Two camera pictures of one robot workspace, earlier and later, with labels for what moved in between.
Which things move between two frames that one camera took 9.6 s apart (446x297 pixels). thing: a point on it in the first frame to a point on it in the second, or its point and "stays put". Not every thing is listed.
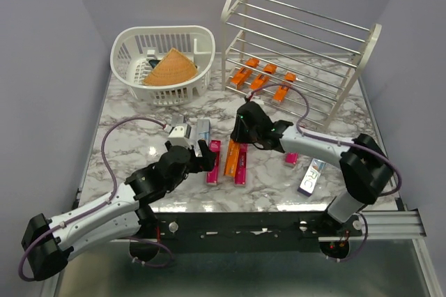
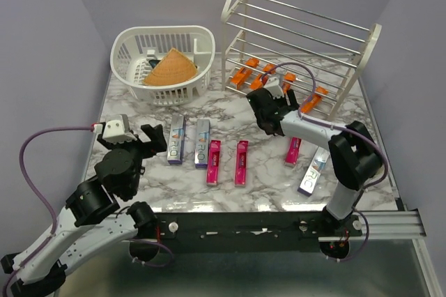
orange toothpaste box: (239, 78) stays put
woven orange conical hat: (174, 67) stays put
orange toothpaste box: (231, 160) to (315, 100)
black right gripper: (237, 134) to (295, 103)
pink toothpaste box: (212, 177) stays put
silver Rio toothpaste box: (203, 133) stays put
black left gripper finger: (208, 157) to (157, 143)
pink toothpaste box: (240, 171) stays put
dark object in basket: (154, 63) stays put
